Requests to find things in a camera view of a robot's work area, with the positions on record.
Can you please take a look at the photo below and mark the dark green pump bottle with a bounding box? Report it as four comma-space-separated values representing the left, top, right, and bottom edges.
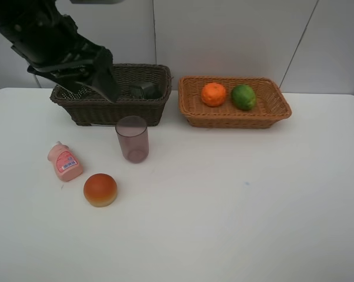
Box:
129, 81, 162, 100

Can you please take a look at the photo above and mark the light orange wicker basket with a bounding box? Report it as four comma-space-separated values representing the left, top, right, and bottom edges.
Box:
178, 76, 292, 129

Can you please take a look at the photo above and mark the orange tangerine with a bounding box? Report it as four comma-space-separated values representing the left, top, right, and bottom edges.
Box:
201, 82, 227, 107

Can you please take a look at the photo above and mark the translucent purple plastic cup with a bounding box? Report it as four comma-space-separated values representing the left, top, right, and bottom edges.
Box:
115, 116, 149, 163

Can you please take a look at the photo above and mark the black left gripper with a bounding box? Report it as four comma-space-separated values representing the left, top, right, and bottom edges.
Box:
0, 1, 119, 103

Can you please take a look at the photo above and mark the dark brown wicker basket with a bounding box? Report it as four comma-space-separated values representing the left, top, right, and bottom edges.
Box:
50, 63, 172, 126

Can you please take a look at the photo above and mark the green lime fruit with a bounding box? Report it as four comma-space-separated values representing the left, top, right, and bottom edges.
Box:
231, 84, 257, 111

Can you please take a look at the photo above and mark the round bread bun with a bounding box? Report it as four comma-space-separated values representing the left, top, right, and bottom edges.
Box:
84, 173, 118, 207

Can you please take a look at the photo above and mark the pink lotion bottle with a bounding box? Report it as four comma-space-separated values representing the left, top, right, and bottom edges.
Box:
47, 142, 83, 182

